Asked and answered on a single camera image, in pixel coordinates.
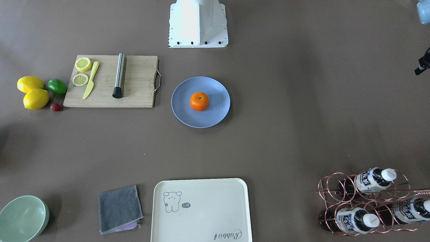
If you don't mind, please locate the grey folded cloth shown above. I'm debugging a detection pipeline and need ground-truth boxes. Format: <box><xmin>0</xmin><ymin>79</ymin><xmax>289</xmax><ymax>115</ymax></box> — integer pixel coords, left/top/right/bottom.
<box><xmin>98</xmin><ymin>185</ymin><xmax>144</xmax><ymax>235</ymax></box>

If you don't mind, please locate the lemon slice inner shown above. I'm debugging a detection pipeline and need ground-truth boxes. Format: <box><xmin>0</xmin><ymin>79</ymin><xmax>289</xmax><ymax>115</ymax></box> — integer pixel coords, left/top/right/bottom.
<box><xmin>72</xmin><ymin>73</ymin><xmax>89</xmax><ymax>87</ymax></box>

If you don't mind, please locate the tea bottle one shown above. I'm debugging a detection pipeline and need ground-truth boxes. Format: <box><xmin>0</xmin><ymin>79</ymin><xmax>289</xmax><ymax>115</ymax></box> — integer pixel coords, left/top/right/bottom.
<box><xmin>337</xmin><ymin>167</ymin><xmax>397</xmax><ymax>197</ymax></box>

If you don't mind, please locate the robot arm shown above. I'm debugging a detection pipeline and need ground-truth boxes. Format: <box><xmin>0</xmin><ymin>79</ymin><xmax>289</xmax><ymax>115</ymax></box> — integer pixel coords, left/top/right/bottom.
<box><xmin>416</xmin><ymin>0</ymin><xmax>430</xmax><ymax>25</ymax></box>

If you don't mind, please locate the tea bottle two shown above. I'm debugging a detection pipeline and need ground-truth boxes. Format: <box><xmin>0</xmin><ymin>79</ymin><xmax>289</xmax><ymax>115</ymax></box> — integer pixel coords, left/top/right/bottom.
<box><xmin>319</xmin><ymin>208</ymin><xmax>380</xmax><ymax>235</ymax></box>

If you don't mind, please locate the tea bottle three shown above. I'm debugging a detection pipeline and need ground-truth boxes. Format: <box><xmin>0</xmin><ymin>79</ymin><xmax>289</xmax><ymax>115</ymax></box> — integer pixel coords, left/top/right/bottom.
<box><xmin>376</xmin><ymin>196</ymin><xmax>430</xmax><ymax>225</ymax></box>

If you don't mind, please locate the red strawberry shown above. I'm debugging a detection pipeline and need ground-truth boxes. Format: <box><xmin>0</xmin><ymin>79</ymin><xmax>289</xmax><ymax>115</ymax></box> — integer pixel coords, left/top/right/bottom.
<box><xmin>50</xmin><ymin>103</ymin><xmax>63</xmax><ymax>112</ymax></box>

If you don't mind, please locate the yellow lemon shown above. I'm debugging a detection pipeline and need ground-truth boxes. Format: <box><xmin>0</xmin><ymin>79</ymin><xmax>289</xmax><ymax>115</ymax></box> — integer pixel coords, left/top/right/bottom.
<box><xmin>17</xmin><ymin>76</ymin><xmax>45</xmax><ymax>93</ymax></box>
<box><xmin>23</xmin><ymin>88</ymin><xmax>49</xmax><ymax>110</ymax></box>

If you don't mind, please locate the green lime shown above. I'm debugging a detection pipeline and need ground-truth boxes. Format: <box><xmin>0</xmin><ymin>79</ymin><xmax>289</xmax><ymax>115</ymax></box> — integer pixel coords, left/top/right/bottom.
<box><xmin>47</xmin><ymin>79</ymin><xmax>68</xmax><ymax>95</ymax></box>

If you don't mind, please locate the orange fruit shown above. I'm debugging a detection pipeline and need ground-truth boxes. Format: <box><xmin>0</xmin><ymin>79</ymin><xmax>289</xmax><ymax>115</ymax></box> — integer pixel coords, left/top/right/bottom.
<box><xmin>189</xmin><ymin>92</ymin><xmax>210</xmax><ymax>112</ymax></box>

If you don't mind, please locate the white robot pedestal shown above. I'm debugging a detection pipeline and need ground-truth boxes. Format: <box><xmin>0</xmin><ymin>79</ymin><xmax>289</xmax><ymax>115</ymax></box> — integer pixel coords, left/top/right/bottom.
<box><xmin>168</xmin><ymin>0</ymin><xmax>229</xmax><ymax>48</ymax></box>

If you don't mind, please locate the yellow plastic knife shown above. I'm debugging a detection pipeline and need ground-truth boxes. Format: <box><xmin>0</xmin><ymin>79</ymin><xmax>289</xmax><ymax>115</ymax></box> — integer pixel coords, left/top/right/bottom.
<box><xmin>82</xmin><ymin>61</ymin><xmax>100</xmax><ymax>99</ymax></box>

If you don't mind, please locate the lemon slice near edge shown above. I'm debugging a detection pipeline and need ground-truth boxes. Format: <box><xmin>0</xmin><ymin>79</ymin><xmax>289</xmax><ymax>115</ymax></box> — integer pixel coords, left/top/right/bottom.
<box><xmin>74</xmin><ymin>57</ymin><xmax>92</xmax><ymax>72</ymax></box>

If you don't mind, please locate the green bowl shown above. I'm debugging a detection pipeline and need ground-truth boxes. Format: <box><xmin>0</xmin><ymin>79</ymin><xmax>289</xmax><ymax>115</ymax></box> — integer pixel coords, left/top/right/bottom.
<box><xmin>0</xmin><ymin>196</ymin><xmax>50</xmax><ymax>242</ymax></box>

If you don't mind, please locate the cream rabbit tray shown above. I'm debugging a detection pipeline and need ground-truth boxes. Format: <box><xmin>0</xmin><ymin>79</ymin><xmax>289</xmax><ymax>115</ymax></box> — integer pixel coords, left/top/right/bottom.
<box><xmin>150</xmin><ymin>178</ymin><xmax>253</xmax><ymax>242</ymax></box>

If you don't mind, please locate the copper wire bottle rack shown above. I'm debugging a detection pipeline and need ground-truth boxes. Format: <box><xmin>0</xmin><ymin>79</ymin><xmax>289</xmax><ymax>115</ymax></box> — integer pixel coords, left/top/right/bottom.
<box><xmin>316</xmin><ymin>171</ymin><xmax>429</xmax><ymax>236</ymax></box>

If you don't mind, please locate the blue plate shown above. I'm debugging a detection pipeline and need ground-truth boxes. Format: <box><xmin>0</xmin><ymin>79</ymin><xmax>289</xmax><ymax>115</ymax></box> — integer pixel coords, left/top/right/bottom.
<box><xmin>171</xmin><ymin>76</ymin><xmax>230</xmax><ymax>128</ymax></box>

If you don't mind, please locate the yellow lemon inner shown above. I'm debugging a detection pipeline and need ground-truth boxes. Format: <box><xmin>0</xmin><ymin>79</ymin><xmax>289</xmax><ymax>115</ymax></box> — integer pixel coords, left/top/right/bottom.
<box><xmin>23</xmin><ymin>88</ymin><xmax>49</xmax><ymax>110</ymax></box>

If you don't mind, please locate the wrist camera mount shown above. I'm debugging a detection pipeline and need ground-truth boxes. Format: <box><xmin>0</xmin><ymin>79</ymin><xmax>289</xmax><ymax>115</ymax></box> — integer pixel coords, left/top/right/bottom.
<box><xmin>414</xmin><ymin>48</ymin><xmax>430</xmax><ymax>75</ymax></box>

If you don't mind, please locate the wooden cutting board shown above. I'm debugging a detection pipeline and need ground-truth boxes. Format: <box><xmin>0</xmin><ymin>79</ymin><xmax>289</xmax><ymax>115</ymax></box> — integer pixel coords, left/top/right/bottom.
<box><xmin>63</xmin><ymin>55</ymin><xmax>160</xmax><ymax>108</ymax></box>

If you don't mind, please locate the yellow lemon outer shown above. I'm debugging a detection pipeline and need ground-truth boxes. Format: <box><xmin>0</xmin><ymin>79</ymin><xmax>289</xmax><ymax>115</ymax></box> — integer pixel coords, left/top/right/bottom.
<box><xmin>17</xmin><ymin>76</ymin><xmax>45</xmax><ymax>93</ymax></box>

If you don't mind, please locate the steel muddler black tip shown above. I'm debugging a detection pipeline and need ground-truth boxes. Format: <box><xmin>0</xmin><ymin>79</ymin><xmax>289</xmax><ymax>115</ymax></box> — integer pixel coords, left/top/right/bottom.
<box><xmin>112</xmin><ymin>52</ymin><xmax>127</xmax><ymax>98</ymax></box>

